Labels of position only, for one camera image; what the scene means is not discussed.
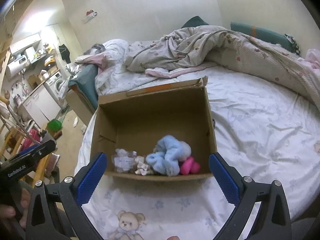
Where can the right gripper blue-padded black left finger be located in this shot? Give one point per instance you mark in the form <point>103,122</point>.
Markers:
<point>55,210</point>

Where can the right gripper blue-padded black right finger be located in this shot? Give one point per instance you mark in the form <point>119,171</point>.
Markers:
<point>273,217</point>

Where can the white sock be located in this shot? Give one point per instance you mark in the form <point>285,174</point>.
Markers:
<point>123,160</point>

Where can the beige lace scrunchie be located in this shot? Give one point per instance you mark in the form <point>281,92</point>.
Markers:
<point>141,167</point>

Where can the light blue fluffy scrunchie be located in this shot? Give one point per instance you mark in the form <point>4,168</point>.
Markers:
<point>164,159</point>

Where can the pink rubber duck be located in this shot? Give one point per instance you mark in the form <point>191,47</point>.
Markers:
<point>189,166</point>

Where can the person's left hand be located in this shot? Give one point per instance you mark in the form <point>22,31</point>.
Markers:
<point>8,213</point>

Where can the green plastic container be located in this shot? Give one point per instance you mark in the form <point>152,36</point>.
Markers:
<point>55,125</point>

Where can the white cabinet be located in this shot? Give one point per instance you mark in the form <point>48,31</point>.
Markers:
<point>39,106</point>

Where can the white floral bed sheet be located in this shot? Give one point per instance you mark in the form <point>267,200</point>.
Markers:
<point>265,130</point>

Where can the brown cardboard box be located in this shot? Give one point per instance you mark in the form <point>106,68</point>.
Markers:
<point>137,119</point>

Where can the teal pillow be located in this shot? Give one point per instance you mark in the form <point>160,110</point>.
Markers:
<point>84,83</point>

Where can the beige floral quilt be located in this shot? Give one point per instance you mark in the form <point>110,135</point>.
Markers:
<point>192,47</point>

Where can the wooden chair frame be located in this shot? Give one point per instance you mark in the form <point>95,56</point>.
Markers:
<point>18,136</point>

